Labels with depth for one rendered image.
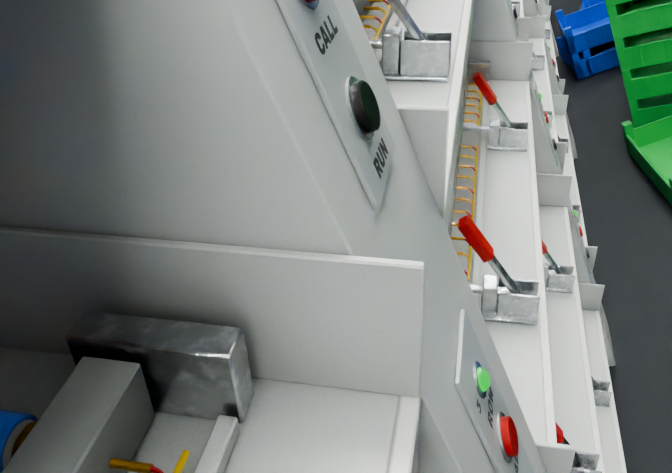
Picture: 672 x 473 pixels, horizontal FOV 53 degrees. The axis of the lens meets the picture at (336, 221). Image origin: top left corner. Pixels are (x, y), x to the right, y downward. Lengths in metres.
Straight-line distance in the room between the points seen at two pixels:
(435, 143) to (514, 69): 0.64
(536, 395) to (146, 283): 0.32
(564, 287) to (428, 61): 0.48
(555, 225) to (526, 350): 0.48
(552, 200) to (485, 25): 0.27
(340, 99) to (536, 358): 0.33
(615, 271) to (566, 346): 0.62
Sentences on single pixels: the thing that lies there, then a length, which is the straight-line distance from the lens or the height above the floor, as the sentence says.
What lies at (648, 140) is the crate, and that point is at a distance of 1.74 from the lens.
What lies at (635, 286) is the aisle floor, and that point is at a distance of 1.34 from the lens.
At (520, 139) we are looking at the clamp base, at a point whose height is 0.54.
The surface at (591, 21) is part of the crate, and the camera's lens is 2.34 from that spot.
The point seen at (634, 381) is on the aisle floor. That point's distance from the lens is 1.18.
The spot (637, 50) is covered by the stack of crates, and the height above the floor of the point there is 0.20.
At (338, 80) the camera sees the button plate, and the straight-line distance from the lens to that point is 0.20.
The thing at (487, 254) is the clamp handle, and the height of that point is 0.59.
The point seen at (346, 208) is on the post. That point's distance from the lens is 0.18.
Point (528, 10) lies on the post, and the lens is 1.61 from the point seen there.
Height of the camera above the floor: 0.86
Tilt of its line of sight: 27 degrees down
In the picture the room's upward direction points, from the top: 27 degrees counter-clockwise
